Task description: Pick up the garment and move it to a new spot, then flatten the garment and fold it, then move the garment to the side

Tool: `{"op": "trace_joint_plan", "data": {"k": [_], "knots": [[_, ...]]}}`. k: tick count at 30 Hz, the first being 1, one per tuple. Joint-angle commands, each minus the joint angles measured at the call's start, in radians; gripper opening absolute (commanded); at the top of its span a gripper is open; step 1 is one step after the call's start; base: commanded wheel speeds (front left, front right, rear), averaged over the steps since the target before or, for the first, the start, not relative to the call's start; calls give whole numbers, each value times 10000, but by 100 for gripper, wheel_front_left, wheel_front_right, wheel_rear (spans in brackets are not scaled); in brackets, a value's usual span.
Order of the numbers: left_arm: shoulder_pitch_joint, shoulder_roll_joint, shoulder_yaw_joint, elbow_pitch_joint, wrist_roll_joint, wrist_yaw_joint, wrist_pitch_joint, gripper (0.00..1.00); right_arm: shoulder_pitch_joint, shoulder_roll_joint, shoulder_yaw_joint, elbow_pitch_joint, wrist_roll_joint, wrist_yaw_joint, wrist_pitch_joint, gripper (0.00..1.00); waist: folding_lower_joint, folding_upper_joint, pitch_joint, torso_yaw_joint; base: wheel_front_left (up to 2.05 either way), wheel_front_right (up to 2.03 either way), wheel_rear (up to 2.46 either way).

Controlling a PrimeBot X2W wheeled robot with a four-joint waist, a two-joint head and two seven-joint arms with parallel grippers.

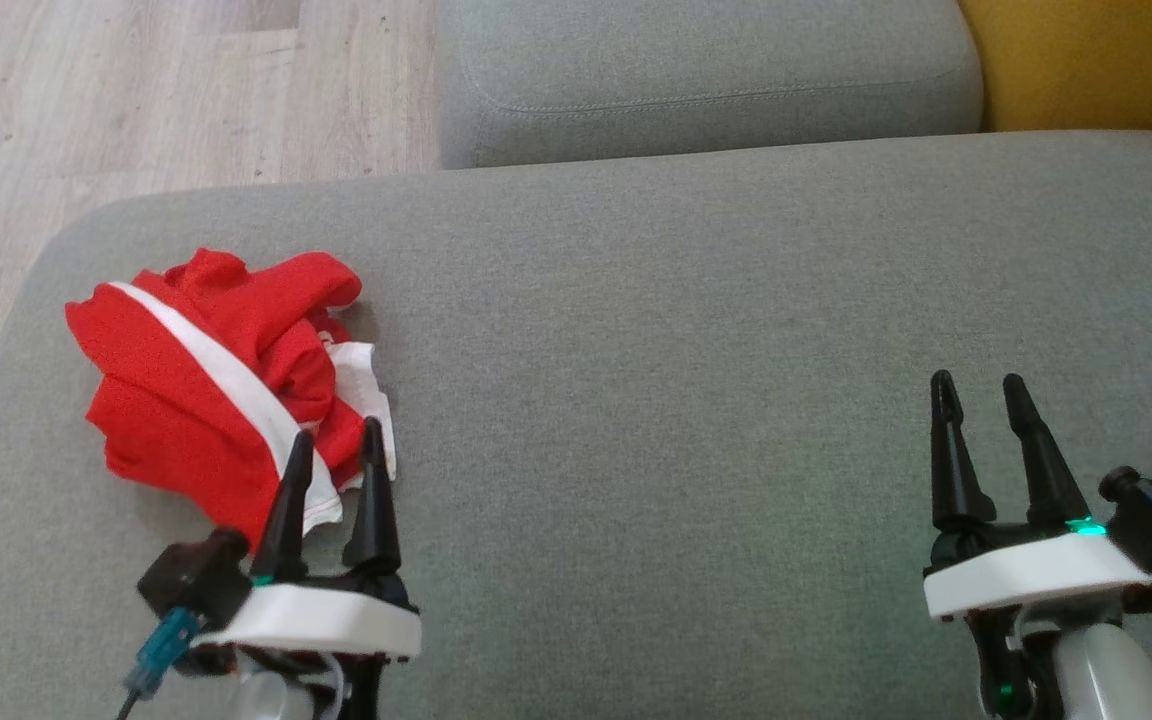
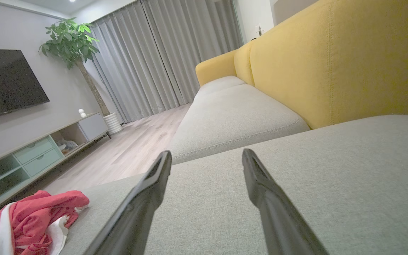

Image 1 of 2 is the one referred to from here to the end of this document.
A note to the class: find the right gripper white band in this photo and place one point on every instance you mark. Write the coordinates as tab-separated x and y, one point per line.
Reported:
1026	575

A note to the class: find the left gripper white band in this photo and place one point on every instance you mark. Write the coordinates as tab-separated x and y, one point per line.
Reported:
336	620

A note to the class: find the red shorts with white stripe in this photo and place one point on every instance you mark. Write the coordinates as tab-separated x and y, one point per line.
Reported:
166	400

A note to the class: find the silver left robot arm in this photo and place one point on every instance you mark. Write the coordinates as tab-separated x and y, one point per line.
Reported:
271	700

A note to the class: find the large grey sofa seat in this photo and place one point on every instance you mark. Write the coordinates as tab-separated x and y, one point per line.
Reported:
656	400

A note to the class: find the yellow sofa backrest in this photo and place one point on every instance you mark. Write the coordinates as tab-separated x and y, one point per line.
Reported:
1096	60

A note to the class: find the grey sofa seat cushion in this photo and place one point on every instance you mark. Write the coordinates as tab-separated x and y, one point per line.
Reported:
696	70

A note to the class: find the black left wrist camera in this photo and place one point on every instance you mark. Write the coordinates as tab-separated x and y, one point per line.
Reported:
198	580

